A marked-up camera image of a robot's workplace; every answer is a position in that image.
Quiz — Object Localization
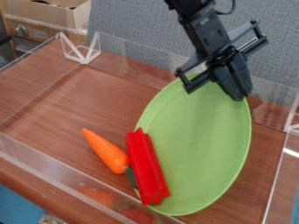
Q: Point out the wooden shelf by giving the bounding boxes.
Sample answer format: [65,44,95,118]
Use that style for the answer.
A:
[0,14,89,64]

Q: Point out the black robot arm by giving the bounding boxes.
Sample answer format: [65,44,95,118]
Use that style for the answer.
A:
[164,0,268,102]

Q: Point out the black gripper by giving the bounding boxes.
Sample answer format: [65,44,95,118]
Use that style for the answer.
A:
[175,20,267,102]

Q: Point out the clear acrylic tray wall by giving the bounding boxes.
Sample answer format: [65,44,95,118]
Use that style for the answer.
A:
[0,37,299,224]

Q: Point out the black cable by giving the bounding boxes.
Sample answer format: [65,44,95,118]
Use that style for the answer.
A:
[215,0,239,16]

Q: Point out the red plastic block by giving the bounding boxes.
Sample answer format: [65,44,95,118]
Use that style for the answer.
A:
[125,128,171,206]

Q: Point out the cardboard box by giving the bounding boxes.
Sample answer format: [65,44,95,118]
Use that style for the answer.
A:
[4,0,91,30]

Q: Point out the green plastic plate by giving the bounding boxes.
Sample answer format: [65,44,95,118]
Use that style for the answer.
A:
[136,80,252,216]

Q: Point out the orange toy carrot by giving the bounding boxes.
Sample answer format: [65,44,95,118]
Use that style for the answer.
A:
[81,128,136,187]

